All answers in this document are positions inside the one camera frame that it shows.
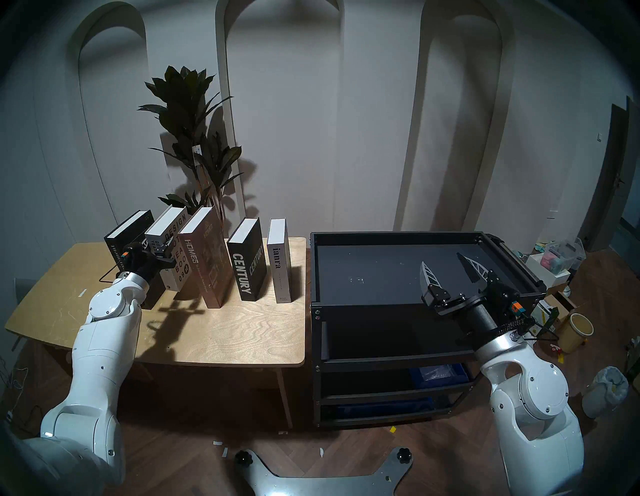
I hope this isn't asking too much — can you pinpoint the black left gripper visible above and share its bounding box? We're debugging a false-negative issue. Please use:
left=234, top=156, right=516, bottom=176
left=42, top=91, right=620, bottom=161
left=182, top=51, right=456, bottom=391
left=120, top=238, right=176, bottom=284

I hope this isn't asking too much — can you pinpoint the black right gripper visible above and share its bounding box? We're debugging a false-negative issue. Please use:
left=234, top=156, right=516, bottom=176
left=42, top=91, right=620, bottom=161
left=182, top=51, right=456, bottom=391
left=419, top=252, right=532, bottom=347

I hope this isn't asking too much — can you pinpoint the white Design Hotels Yearbook book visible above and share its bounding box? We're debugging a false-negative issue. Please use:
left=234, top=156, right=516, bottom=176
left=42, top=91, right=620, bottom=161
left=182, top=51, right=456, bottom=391
left=144, top=205, right=193, bottom=292

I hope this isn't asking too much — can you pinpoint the grey ianra book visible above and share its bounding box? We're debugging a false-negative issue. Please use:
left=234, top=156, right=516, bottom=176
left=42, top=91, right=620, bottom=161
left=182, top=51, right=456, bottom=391
left=267, top=218, right=293, bottom=304

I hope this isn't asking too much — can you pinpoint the black metal shelf cart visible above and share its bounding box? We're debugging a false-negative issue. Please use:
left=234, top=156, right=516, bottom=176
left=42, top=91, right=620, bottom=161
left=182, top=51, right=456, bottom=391
left=309, top=231, right=547, bottom=428

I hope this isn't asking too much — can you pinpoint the black Crime and Punishment book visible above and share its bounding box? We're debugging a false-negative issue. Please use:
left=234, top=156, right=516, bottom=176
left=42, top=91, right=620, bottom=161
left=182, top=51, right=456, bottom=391
left=103, top=209, right=168, bottom=311

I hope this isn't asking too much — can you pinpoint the brown Homes book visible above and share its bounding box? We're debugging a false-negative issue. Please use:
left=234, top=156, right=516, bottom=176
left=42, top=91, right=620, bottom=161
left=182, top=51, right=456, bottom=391
left=178, top=205, right=236, bottom=309

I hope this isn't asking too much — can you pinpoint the black Century book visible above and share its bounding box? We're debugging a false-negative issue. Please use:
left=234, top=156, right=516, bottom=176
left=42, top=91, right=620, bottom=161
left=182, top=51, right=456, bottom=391
left=227, top=217, right=268, bottom=302

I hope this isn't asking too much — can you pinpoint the blue bin with plastic bag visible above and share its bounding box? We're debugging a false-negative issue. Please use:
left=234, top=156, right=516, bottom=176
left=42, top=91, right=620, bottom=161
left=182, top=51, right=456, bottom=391
left=410, top=363, right=471, bottom=390

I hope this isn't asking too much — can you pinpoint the brown cardboard box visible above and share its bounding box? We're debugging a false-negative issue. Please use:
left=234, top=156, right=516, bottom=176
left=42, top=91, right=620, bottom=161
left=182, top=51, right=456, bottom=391
left=542, top=292, right=577, bottom=322

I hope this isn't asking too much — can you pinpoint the clear plastic storage box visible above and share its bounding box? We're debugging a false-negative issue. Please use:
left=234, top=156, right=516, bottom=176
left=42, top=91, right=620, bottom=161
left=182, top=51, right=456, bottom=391
left=541, top=239, right=586, bottom=275

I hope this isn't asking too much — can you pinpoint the light wooden table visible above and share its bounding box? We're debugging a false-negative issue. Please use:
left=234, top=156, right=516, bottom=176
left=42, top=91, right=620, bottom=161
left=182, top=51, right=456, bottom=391
left=5, top=237, right=307, bottom=430

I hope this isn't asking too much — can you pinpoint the tall green leafy plant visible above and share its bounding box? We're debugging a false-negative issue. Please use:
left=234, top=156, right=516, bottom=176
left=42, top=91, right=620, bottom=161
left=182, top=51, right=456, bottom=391
left=137, top=65, right=246, bottom=236

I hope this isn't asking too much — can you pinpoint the dark blue flat bin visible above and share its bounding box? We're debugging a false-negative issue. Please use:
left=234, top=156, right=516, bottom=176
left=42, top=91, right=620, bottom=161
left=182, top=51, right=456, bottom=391
left=336, top=397, right=435, bottom=420

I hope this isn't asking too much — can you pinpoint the dark brown door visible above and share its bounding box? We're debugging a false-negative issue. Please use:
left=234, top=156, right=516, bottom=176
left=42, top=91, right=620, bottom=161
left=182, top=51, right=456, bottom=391
left=579, top=96, right=640, bottom=253

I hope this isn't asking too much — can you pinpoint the white trash bag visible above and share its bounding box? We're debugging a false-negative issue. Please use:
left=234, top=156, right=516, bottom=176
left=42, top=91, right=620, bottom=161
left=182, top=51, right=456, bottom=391
left=581, top=366, right=629, bottom=420

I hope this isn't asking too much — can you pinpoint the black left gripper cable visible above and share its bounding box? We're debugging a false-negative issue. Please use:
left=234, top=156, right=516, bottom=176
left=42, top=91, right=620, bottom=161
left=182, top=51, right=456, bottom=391
left=98, top=252, right=128, bottom=285

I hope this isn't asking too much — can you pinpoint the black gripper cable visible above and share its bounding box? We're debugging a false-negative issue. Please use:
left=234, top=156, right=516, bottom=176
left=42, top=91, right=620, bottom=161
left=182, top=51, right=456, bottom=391
left=98, top=252, right=128, bottom=285
left=500, top=317, right=561, bottom=346

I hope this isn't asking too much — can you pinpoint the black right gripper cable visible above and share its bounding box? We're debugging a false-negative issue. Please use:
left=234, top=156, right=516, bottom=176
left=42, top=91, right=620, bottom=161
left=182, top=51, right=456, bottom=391
left=500, top=317, right=561, bottom=346

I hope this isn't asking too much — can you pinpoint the grey metal robot base plate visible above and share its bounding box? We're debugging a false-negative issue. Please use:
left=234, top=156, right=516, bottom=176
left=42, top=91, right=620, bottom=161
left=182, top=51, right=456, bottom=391
left=234, top=446, right=415, bottom=496

